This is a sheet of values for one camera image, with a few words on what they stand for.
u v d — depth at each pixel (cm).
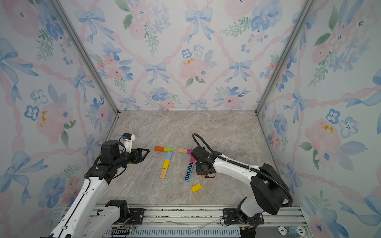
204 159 63
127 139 68
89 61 89
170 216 75
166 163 92
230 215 74
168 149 97
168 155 95
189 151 98
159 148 97
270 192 43
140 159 69
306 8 69
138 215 74
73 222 41
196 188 83
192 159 94
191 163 91
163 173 88
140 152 70
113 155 59
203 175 74
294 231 67
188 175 86
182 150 98
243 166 49
